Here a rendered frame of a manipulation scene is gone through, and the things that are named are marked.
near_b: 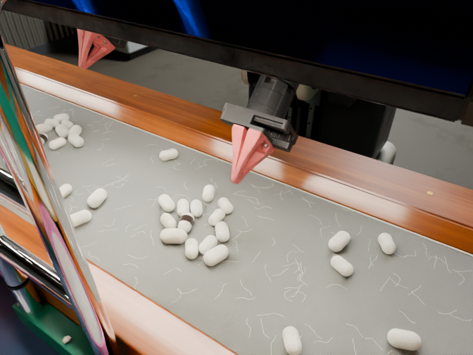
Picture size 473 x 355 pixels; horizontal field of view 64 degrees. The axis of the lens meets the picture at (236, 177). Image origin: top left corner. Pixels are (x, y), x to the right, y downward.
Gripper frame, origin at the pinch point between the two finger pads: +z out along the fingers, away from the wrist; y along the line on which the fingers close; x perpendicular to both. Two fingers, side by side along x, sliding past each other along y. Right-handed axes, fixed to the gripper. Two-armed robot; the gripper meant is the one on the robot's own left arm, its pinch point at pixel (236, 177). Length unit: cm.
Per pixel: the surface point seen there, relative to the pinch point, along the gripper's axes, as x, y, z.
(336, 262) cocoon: 3.6, 16.4, 5.2
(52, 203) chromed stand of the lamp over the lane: -28.9, 2.1, 9.5
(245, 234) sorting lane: 4.0, 3.2, 6.9
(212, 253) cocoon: -2.1, 2.4, 10.8
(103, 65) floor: 158, -223, -63
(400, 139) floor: 170, 1, -73
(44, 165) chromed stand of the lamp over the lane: -30.8, 2.1, 7.3
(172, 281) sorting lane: -3.9, -0.5, 16.0
